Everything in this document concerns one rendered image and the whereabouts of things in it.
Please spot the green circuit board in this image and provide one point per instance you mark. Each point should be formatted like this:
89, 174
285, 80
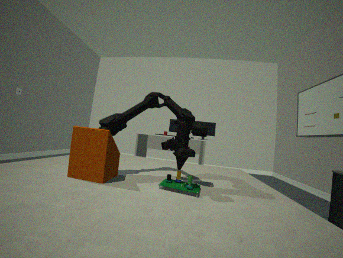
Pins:
178, 184

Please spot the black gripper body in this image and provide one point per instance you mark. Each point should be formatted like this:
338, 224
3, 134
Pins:
183, 149

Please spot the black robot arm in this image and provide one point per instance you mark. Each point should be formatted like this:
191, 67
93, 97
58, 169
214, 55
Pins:
185, 119

